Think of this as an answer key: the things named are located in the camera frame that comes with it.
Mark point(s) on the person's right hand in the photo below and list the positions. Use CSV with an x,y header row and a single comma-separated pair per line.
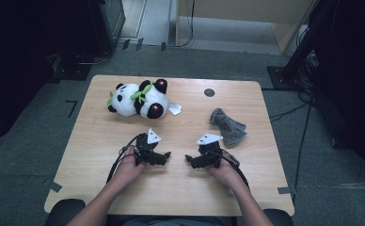
x,y
226,174

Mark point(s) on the dark round table grommet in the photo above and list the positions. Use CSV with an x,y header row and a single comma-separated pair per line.
x,y
209,92

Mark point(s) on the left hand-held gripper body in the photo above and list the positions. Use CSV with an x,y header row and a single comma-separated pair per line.
x,y
144,147

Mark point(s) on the black flat stand base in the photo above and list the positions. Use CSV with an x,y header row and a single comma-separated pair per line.
x,y
72,70

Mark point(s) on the person's left hand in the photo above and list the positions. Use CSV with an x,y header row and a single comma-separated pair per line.
x,y
127,171

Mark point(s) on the dark curtain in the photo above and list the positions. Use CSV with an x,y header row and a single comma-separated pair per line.
x,y
353,78
14,62

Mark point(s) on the black metal stand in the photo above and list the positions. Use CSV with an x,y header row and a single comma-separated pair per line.
x,y
293,59

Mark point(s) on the light wooden cabinet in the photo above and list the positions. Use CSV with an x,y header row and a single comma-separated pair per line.
x,y
234,9

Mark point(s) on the black chair armrest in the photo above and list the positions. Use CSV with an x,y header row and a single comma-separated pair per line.
x,y
64,212
279,218

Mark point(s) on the grey tape piece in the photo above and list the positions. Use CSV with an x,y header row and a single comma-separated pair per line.
x,y
286,190
53,185

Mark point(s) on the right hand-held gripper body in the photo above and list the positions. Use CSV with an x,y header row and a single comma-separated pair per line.
x,y
212,152

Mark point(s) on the person's teal clothing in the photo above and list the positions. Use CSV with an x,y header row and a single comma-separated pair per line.
x,y
171,221

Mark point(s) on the panda plush toy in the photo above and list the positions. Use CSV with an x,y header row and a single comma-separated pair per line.
x,y
139,100

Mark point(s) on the grey fuzzy scarf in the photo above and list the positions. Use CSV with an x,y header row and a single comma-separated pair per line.
x,y
229,127

